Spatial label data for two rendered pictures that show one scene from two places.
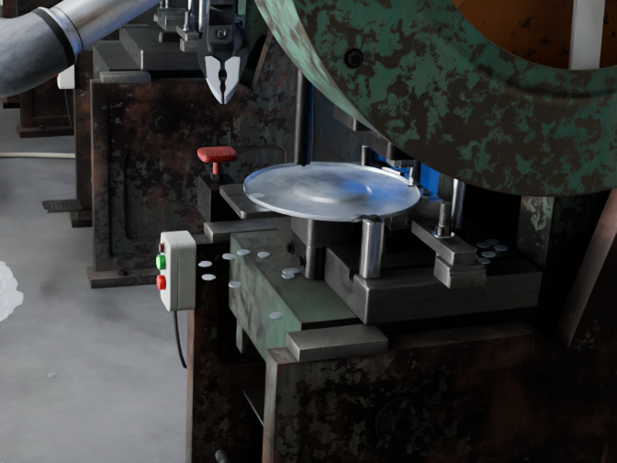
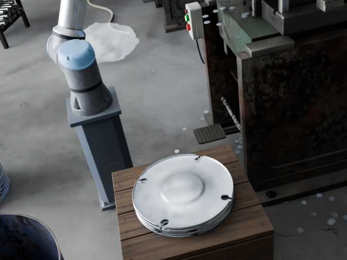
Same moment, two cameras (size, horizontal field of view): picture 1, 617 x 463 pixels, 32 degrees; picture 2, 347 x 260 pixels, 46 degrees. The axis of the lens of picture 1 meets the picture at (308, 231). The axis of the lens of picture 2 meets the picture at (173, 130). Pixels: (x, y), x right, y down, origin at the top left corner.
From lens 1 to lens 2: 0.27 m
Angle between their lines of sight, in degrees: 21
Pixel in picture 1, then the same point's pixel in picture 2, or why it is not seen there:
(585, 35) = not seen: outside the picture
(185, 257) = (197, 14)
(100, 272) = (169, 25)
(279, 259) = (239, 9)
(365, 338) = (283, 42)
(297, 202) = not seen: outside the picture
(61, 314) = (155, 45)
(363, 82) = not seen: outside the picture
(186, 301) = (200, 34)
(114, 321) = (176, 45)
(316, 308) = (258, 30)
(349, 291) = (273, 20)
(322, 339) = (262, 45)
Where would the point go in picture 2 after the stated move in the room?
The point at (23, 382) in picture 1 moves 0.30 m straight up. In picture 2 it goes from (142, 75) to (132, 30)
